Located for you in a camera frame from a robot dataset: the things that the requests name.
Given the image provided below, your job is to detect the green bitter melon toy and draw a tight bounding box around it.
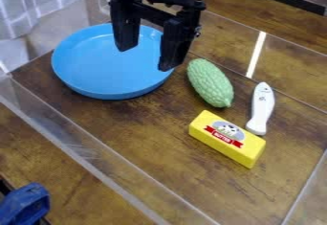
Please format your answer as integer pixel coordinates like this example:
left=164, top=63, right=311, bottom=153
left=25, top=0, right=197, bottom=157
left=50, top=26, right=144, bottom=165
left=186, top=58, right=233, bottom=108

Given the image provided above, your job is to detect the yellow butter block toy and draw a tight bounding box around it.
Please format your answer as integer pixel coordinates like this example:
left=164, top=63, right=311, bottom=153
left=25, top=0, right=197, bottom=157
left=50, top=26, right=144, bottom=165
left=189, top=110, right=265, bottom=169

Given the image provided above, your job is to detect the blue round tray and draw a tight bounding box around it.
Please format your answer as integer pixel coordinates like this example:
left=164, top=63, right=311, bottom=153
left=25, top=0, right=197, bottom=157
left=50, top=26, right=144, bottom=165
left=50, top=23, right=173, bottom=101

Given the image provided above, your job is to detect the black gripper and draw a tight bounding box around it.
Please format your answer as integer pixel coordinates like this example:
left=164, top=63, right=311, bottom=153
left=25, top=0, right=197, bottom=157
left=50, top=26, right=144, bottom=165
left=109, top=0, right=205, bottom=72

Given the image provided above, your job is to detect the blue clamp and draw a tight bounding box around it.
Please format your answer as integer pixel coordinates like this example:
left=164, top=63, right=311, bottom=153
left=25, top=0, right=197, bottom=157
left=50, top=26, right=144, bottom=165
left=0, top=182, right=49, bottom=225

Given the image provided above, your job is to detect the clear acrylic enclosure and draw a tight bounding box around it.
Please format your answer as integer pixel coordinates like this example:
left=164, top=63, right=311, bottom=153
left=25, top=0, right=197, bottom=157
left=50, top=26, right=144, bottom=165
left=0, top=0, right=327, bottom=225

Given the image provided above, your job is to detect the white blue toy fish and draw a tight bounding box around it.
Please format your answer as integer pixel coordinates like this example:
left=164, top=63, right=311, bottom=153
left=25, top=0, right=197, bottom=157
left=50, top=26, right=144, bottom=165
left=245, top=82, right=275, bottom=136

